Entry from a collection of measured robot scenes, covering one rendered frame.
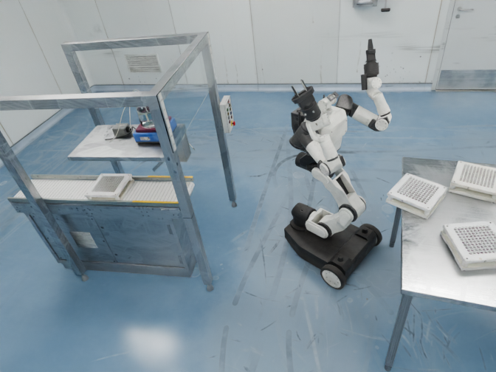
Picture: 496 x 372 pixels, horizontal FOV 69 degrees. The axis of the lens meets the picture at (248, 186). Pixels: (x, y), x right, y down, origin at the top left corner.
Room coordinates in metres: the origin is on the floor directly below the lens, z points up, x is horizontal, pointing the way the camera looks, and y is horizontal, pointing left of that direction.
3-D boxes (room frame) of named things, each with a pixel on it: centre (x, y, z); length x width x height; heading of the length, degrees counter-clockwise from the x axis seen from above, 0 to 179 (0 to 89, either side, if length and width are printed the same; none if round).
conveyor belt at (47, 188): (2.10, 1.06, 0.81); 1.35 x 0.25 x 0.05; 75
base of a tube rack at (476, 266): (1.12, -1.08, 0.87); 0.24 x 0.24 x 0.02; 85
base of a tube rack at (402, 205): (1.53, -0.97, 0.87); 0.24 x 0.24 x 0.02; 41
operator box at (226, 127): (2.73, 0.09, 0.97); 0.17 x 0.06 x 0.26; 165
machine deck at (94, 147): (1.99, 0.70, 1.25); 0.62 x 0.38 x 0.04; 75
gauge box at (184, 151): (2.08, 0.47, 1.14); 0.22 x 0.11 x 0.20; 75
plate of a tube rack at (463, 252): (1.12, -1.08, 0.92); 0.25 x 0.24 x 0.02; 175
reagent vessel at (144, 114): (1.99, 0.51, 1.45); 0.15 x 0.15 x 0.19
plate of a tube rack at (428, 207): (1.54, -0.97, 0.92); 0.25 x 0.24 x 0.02; 131
